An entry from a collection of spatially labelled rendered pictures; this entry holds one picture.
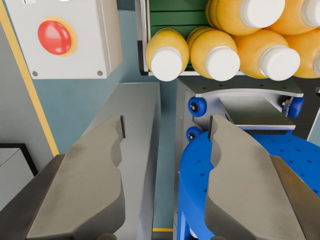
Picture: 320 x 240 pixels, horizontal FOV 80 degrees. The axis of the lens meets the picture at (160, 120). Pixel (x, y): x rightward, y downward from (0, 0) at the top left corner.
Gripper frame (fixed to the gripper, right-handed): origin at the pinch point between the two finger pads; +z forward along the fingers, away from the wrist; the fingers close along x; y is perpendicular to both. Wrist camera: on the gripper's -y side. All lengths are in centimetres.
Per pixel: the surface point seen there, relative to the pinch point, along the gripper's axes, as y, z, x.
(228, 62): -0.6, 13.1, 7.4
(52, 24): -5.2, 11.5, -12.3
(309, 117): 58, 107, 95
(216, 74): 0.9, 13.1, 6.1
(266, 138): 16.6, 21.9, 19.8
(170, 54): -1.6, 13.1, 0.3
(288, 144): 16.6, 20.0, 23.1
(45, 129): 77, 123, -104
